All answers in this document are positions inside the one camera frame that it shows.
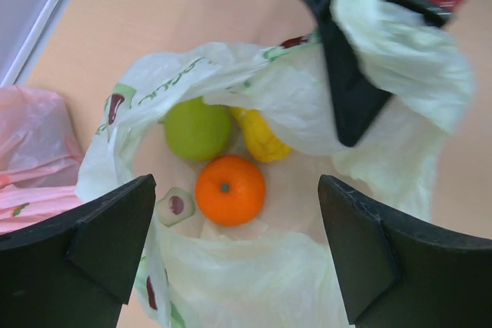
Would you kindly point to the pink tied plastic bag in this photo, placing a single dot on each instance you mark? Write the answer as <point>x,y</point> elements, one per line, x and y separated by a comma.
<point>40,157</point>

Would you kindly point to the green plastic bag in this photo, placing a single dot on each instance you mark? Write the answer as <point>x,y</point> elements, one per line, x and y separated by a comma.
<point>276,271</point>

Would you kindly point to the yellow fake pear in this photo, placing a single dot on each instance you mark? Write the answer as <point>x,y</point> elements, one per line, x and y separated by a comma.
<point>260,141</point>

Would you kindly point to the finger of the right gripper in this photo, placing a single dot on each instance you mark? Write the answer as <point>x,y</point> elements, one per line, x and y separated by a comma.
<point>356,102</point>

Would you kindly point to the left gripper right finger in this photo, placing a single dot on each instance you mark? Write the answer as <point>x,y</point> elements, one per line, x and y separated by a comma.
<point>395,270</point>

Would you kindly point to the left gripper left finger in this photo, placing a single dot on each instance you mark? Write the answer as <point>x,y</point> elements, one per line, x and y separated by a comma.
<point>77,269</point>

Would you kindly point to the green fake pear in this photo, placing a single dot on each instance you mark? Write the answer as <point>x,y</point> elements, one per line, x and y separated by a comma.
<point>196,131</point>

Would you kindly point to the orange fake tangerine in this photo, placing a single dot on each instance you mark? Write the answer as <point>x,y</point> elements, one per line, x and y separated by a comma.
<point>230,191</point>

